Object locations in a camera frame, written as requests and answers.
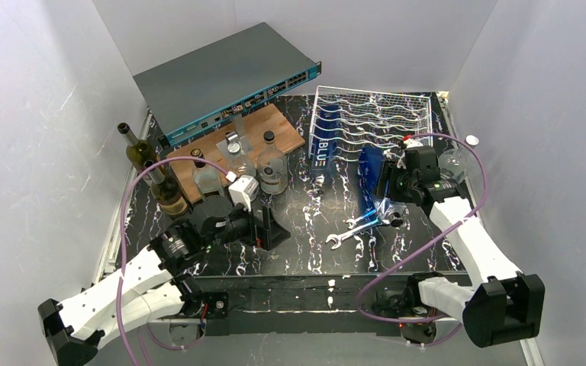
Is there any clear liquor bottle black cap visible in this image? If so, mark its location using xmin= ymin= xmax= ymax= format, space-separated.
xmin=257 ymin=130 xmax=288 ymax=195

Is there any dark green wine bottle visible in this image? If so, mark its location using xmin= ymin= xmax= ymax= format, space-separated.
xmin=147 ymin=166 xmax=188 ymax=219

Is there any dark wine bottle gold label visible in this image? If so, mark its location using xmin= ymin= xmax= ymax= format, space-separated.
xmin=117 ymin=123 xmax=159 ymax=172

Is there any clear bottle white cap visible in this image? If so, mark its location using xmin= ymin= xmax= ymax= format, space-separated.
xmin=227 ymin=141 xmax=257 ymax=178

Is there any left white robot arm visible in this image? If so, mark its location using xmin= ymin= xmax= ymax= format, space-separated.
xmin=37 ymin=196 xmax=291 ymax=365

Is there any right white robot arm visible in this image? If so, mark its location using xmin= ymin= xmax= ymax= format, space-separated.
xmin=373 ymin=146 xmax=546 ymax=348

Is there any large silver wrench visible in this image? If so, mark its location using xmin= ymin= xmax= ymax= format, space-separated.
xmin=325 ymin=219 xmax=391 ymax=250

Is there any small silver wrench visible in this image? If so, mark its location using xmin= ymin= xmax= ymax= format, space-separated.
xmin=344 ymin=209 xmax=381 ymax=230

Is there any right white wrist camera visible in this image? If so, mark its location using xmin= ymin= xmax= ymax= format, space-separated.
xmin=396 ymin=135 xmax=423 ymax=169

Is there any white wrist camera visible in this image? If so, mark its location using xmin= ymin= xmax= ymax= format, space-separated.
xmin=225 ymin=172 xmax=259 ymax=212
xmin=396 ymin=135 xmax=423 ymax=169

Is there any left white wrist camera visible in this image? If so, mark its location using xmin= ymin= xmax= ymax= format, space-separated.
xmin=225 ymin=172 xmax=259 ymax=212

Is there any black base frame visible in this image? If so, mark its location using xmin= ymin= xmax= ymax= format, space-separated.
xmin=153 ymin=272 xmax=478 ymax=339

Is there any silver metal stand bracket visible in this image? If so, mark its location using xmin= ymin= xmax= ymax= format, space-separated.
xmin=216 ymin=115 xmax=253 ymax=160

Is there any white wire wine rack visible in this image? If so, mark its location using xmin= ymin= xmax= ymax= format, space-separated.
xmin=307 ymin=85 xmax=433 ymax=167

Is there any grey network switch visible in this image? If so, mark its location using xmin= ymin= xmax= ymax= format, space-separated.
xmin=134 ymin=22 xmax=322 ymax=149

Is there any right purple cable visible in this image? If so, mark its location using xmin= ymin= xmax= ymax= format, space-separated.
xmin=354 ymin=132 xmax=490 ymax=349

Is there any purple cable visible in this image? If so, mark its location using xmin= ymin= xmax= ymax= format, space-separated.
xmin=354 ymin=132 xmax=490 ymax=349
xmin=119 ymin=155 xmax=236 ymax=366

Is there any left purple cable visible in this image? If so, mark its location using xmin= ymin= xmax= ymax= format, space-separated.
xmin=119 ymin=155 xmax=236 ymax=366

